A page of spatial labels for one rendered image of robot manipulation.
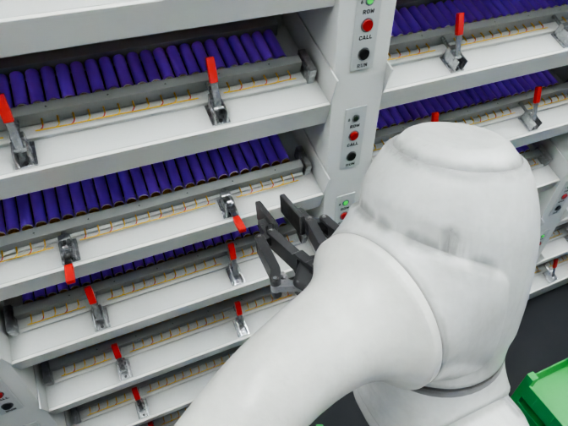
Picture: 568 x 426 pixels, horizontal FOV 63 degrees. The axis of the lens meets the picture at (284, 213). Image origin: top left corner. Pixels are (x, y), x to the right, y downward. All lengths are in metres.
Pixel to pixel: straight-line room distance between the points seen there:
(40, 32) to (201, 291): 0.55
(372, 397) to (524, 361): 1.48
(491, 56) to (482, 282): 0.74
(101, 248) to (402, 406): 0.57
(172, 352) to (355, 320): 0.87
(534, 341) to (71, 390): 1.50
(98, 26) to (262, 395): 0.48
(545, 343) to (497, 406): 1.55
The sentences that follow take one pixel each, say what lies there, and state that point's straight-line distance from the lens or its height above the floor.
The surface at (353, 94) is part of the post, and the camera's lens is 0.77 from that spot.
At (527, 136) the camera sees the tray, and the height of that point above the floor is 0.88.
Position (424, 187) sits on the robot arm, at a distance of 0.25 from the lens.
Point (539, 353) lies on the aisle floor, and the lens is 1.89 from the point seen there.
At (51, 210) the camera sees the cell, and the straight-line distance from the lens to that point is 0.84.
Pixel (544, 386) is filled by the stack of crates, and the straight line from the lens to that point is 1.41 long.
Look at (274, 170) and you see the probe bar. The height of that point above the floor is 0.93.
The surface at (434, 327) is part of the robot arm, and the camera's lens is 0.25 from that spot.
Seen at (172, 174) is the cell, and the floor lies 0.94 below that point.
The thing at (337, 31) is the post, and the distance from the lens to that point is 0.71.
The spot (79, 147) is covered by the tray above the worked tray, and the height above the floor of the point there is 1.08.
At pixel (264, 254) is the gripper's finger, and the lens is 0.56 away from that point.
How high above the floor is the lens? 1.44
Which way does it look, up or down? 43 degrees down
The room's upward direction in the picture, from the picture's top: straight up
